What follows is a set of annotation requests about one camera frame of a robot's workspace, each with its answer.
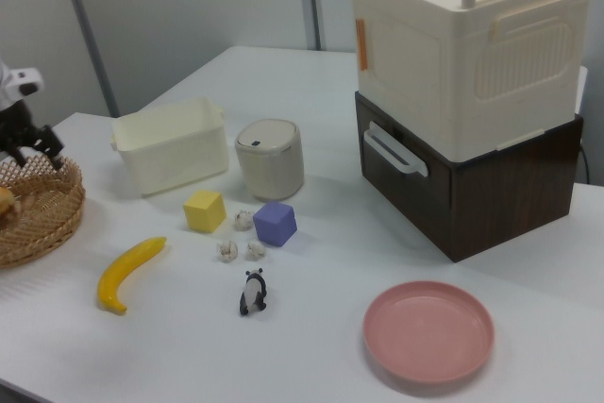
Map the yellow banana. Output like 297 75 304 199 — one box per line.
96 235 168 315

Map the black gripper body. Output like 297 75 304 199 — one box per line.
0 99 42 155

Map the orange glazed bread loaf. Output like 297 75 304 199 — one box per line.
0 185 22 226

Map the black cable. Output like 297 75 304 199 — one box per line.
579 142 592 187

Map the cream plastic open bin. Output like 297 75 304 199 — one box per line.
110 96 230 197

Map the yellow foam cube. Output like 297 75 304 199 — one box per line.
182 189 227 233

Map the white drawer handle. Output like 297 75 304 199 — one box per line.
361 120 429 177

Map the purple foam cube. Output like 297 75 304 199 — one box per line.
252 201 298 248

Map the pink round plate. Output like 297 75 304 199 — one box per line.
362 280 496 383

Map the cream storage box with handle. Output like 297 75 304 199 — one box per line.
347 0 595 162

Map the dark wood drawer cabinet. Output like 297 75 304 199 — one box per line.
353 90 586 263

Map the panda figurine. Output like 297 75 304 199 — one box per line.
237 268 268 317

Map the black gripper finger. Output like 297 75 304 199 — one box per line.
34 124 66 170
4 145 30 169

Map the round wicker basket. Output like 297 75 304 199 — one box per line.
0 153 87 271

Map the small beige lidded trash can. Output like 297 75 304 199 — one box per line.
234 119 306 202

